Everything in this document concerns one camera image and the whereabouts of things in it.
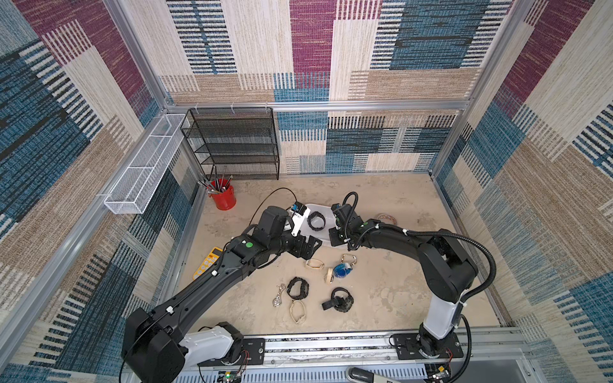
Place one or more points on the black chunky digital watch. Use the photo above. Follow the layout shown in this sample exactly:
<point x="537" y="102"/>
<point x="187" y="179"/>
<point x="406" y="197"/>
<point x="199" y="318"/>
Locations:
<point x="298" y="289"/>

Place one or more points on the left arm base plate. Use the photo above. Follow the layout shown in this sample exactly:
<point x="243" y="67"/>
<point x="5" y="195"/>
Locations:
<point x="250" y="350"/>

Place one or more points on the pens in cup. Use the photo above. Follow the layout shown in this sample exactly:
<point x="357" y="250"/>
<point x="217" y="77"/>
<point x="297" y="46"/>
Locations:
<point x="214" y="183"/>

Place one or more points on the yellow calculator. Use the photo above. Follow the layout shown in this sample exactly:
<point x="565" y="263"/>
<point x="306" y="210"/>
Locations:
<point x="208" y="262"/>

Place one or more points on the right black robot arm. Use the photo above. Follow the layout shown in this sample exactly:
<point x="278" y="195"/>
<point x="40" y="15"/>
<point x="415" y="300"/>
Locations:
<point x="449" y="270"/>

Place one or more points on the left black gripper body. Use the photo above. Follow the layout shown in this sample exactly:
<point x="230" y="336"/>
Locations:
<point x="295" y="246"/>

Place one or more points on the blue transparent watch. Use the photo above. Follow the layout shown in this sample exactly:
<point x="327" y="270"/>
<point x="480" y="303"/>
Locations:
<point x="342" y="270"/>

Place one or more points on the red pen cup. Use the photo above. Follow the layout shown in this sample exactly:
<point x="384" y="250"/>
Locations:
<point x="224" y="201"/>

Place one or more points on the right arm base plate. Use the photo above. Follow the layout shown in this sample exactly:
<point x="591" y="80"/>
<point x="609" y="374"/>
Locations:
<point x="416" y="346"/>

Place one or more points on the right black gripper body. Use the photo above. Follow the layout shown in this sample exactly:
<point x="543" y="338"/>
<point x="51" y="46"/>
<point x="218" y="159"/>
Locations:
<point x="338" y="229"/>

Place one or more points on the white tape roll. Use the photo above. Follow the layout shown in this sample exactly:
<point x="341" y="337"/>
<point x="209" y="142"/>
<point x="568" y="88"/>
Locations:
<point x="386" y="218"/>

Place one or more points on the white plastic storage box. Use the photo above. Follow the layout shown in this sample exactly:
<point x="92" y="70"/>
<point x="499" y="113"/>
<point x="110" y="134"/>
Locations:
<point x="319" y="223"/>

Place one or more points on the black wire mesh shelf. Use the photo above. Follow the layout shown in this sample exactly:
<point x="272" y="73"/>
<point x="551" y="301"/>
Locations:
<point x="237" y="142"/>

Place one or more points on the white wire mesh basket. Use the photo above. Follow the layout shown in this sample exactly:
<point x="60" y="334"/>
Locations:
<point x="134" y="190"/>

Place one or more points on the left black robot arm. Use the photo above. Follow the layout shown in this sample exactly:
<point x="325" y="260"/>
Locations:
<point x="158" y="343"/>

